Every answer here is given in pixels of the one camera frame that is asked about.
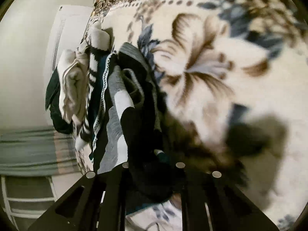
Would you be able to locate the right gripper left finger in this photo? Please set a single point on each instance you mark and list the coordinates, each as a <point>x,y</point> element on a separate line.
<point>95,202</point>

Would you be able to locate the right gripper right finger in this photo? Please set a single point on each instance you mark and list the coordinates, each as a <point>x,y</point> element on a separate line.
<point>211,202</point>

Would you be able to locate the black grey striped sweater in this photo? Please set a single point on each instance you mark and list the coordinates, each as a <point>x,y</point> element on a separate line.
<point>130,130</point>

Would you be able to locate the folded white clothes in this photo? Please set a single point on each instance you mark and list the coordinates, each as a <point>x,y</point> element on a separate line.
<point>72,70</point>

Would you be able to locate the green striped curtain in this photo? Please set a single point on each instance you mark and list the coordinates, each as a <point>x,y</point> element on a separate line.
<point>37,152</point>

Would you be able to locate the dark green velvet duvet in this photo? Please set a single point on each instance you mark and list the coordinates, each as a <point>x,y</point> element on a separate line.
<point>52,104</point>

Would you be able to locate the floral bed blanket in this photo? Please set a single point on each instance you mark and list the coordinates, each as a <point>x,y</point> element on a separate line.
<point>212,55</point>

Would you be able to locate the black white FUSION garment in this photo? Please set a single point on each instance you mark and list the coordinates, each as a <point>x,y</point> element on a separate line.
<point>90,81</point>

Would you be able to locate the white bed headboard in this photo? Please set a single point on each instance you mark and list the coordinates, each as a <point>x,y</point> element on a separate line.
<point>66,33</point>

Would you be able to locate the window frame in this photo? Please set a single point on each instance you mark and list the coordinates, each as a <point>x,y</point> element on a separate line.
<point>25,199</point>

